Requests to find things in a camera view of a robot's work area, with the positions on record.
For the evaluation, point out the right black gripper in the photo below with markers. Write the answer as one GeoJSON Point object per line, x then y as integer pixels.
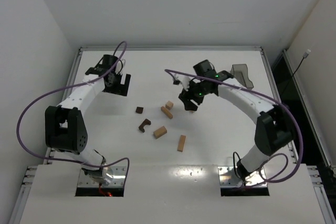
{"type": "Point", "coordinates": [191, 96]}

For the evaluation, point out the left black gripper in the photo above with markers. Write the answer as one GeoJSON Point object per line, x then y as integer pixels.
{"type": "Point", "coordinates": [117, 85]}

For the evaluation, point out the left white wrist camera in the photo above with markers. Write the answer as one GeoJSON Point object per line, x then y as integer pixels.
{"type": "Point", "coordinates": [123, 62]}

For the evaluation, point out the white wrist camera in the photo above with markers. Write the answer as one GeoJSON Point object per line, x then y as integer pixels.
{"type": "Point", "coordinates": [123, 62]}
{"type": "Point", "coordinates": [184, 81]}

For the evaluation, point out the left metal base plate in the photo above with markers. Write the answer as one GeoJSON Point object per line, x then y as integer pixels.
{"type": "Point", "coordinates": [110, 177]}

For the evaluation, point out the dark brown arch block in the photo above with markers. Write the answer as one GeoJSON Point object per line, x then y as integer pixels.
{"type": "Point", "coordinates": [144, 124]}

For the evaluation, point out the light wood cube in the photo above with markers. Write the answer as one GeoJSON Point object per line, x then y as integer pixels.
{"type": "Point", "coordinates": [169, 105]}

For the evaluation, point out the smoky transparent plastic bin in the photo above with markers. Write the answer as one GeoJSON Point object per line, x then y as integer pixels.
{"type": "Point", "coordinates": [240, 72]}

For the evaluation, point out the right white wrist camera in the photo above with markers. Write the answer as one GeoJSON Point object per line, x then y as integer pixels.
{"type": "Point", "coordinates": [184, 81]}

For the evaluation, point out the thick light wood block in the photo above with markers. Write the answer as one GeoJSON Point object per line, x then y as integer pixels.
{"type": "Point", "coordinates": [160, 132]}

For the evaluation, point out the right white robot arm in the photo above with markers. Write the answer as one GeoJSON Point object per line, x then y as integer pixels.
{"type": "Point", "coordinates": [274, 128]}

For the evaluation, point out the dark brown wood cube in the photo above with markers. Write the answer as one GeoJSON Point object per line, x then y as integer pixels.
{"type": "Point", "coordinates": [139, 110]}

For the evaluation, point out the long light wood block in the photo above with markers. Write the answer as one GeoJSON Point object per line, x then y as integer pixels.
{"type": "Point", "coordinates": [167, 112]}

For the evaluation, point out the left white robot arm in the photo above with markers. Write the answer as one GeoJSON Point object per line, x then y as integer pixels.
{"type": "Point", "coordinates": [64, 124]}

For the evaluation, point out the black wall cable white plug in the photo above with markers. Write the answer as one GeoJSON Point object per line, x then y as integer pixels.
{"type": "Point", "coordinates": [304, 56]}

